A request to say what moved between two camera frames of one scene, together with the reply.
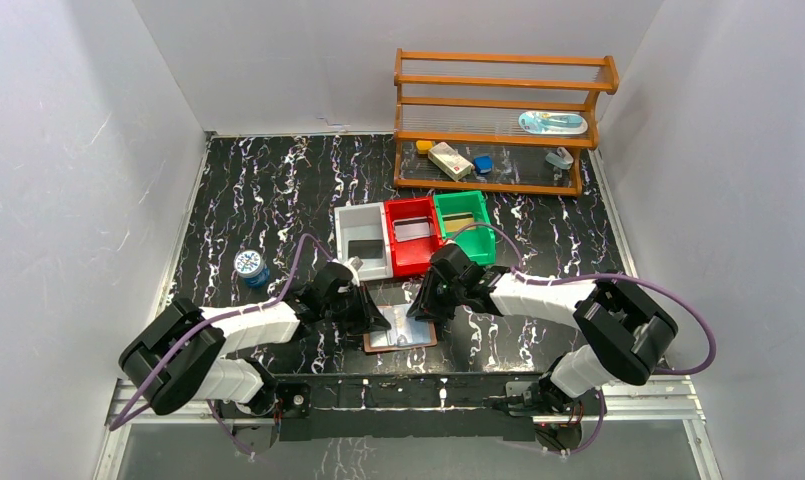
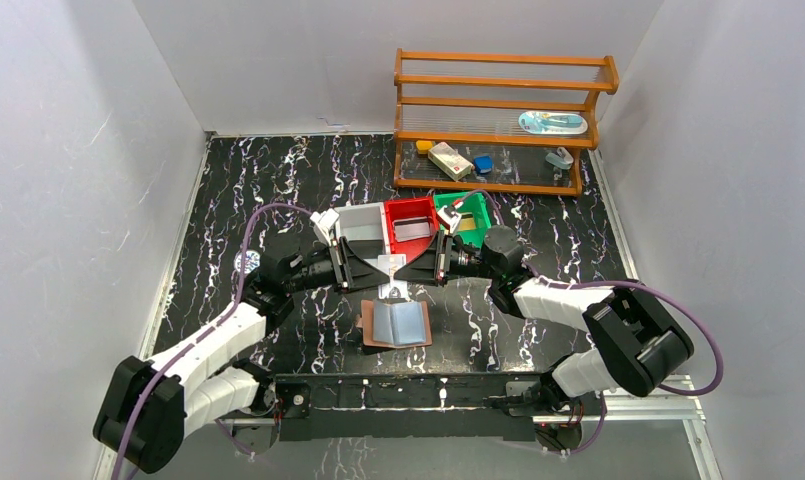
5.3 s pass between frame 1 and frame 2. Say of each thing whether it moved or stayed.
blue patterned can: stayed
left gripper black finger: moved
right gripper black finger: moved
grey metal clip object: stayed
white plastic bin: stayed
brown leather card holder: stayed
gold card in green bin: stayed
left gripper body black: moved
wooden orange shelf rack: stayed
